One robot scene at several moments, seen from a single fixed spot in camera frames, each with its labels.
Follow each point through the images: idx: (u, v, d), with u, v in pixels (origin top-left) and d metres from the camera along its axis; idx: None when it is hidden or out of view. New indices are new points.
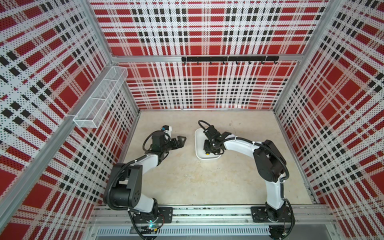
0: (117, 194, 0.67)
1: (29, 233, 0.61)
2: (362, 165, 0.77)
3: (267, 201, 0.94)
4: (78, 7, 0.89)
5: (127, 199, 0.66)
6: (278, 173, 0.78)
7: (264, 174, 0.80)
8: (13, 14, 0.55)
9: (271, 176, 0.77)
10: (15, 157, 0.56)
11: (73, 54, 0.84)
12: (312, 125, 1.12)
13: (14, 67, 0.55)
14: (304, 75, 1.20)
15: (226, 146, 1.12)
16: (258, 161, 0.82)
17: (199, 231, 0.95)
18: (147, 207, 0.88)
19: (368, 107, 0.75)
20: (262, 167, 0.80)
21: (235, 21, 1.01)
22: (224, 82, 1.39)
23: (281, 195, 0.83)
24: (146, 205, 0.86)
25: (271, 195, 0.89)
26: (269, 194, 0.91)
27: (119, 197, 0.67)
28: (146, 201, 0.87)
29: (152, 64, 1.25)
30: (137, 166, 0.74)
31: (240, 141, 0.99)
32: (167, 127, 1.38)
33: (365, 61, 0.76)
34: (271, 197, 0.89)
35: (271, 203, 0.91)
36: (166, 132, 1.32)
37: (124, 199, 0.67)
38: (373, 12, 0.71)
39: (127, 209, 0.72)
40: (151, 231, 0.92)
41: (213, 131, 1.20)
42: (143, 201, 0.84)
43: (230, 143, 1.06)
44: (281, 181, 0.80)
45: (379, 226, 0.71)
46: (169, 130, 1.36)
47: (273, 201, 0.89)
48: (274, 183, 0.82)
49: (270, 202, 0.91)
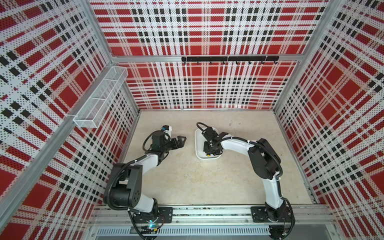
0: (118, 194, 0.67)
1: (29, 233, 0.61)
2: (362, 165, 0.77)
3: (267, 201, 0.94)
4: (78, 7, 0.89)
5: (127, 198, 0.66)
6: (272, 171, 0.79)
7: (259, 172, 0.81)
8: (13, 14, 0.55)
9: (266, 173, 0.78)
10: (15, 157, 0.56)
11: (73, 54, 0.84)
12: (312, 125, 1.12)
13: (14, 67, 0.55)
14: (304, 75, 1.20)
15: (223, 146, 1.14)
16: (253, 159, 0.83)
17: (199, 231, 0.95)
18: (147, 207, 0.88)
19: (368, 107, 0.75)
20: (256, 165, 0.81)
21: (235, 21, 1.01)
22: (224, 82, 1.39)
23: (279, 194, 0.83)
24: (146, 205, 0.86)
25: (269, 195, 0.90)
26: (268, 194, 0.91)
27: (119, 197, 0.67)
28: (146, 201, 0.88)
29: (152, 64, 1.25)
30: (137, 166, 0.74)
31: (236, 140, 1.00)
32: (167, 127, 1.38)
33: (365, 61, 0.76)
34: (270, 197, 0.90)
35: (270, 203, 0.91)
36: (166, 132, 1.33)
37: (124, 199, 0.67)
38: (373, 12, 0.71)
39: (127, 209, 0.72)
40: (151, 231, 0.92)
41: (210, 132, 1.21)
42: (143, 201, 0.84)
43: (227, 143, 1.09)
44: (277, 178, 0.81)
45: (379, 226, 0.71)
46: (169, 130, 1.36)
47: (272, 200, 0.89)
48: (270, 181, 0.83)
49: (270, 201, 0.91)
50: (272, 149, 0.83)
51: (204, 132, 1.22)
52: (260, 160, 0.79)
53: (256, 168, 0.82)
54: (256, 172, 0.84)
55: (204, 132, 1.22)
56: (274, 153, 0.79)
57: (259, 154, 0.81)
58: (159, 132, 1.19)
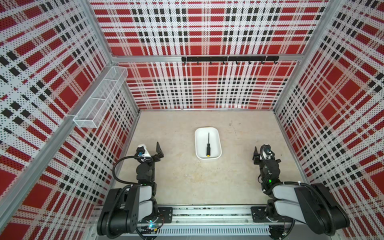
0: (114, 221, 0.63)
1: (29, 233, 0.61)
2: (362, 165, 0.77)
3: (276, 201, 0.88)
4: (78, 7, 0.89)
5: (125, 224, 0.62)
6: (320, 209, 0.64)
7: (310, 220, 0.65)
8: (13, 14, 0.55)
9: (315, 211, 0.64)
10: (15, 157, 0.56)
11: (73, 54, 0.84)
12: (312, 125, 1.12)
13: (14, 67, 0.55)
14: (304, 75, 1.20)
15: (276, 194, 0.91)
16: (299, 201, 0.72)
17: (199, 231, 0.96)
18: (147, 211, 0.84)
19: (367, 107, 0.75)
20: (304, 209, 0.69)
21: (235, 21, 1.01)
22: (224, 82, 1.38)
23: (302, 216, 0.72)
24: (145, 211, 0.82)
25: (287, 207, 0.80)
26: (283, 205, 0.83)
27: (116, 224, 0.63)
28: (145, 207, 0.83)
29: (152, 64, 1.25)
30: (134, 188, 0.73)
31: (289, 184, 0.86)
32: (143, 149, 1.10)
33: (365, 61, 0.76)
34: (285, 207, 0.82)
35: (277, 206, 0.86)
36: (146, 155, 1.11)
37: (122, 225, 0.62)
38: (373, 12, 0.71)
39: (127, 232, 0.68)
40: (151, 231, 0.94)
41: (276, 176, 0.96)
42: (141, 214, 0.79)
43: (280, 190, 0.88)
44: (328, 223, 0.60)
45: (379, 226, 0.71)
46: (146, 150, 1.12)
47: (281, 207, 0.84)
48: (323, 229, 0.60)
49: (279, 206, 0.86)
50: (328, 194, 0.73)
51: (269, 171, 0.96)
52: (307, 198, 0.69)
53: (306, 215, 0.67)
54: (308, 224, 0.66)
55: (270, 169, 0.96)
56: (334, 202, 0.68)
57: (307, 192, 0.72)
58: (144, 168, 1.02)
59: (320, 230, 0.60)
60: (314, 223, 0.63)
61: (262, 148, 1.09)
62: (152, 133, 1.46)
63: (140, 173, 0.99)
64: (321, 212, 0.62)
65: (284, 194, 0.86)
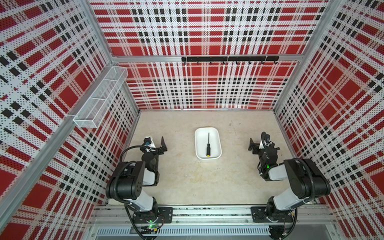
0: (120, 187, 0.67)
1: (29, 233, 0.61)
2: (362, 165, 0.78)
3: (274, 196, 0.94)
4: (78, 7, 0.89)
5: (130, 190, 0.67)
6: (303, 177, 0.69)
7: (294, 187, 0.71)
8: (13, 14, 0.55)
9: (297, 177, 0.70)
10: (15, 157, 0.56)
11: (73, 54, 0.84)
12: (312, 125, 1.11)
13: (14, 67, 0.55)
14: (304, 75, 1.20)
15: (272, 177, 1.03)
16: (288, 174, 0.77)
17: (199, 231, 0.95)
18: (147, 205, 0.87)
19: (368, 107, 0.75)
20: (291, 179, 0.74)
21: (235, 21, 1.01)
22: (224, 82, 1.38)
23: (293, 203, 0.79)
24: (146, 202, 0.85)
25: (282, 197, 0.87)
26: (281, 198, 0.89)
27: (122, 189, 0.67)
28: (146, 198, 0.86)
29: (152, 64, 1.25)
30: (140, 161, 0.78)
31: (281, 165, 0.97)
32: (150, 140, 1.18)
33: (365, 61, 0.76)
34: (281, 199, 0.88)
35: (275, 201, 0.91)
36: (152, 146, 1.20)
37: (128, 191, 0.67)
38: (373, 12, 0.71)
39: (130, 202, 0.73)
40: (151, 231, 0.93)
41: (273, 161, 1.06)
42: (141, 201, 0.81)
43: (274, 174, 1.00)
44: (306, 189, 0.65)
45: (379, 226, 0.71)
46: (152, 141, 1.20)
47: (279, 201, 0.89)
48: (303, 193, 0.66)
49: (277, 200, 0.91)
50: (315, 165, 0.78)
51: (267, 156, 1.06)
52: (294, 169, 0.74)
53: (293, 184, 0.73)
54: (294, 191, 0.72)
55: (268, 155, 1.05)
56: (318, 170, 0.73)
57: (295, 164, 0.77)
58: (149, 156, 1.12)
59: (301, 195, 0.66)
60: (297, 189, 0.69)
61: (262, 136, 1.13)
62: (152, 133, 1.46)
63: (145, 161, 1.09)
64: (304, 180, 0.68)
65: (279, 177, 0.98)
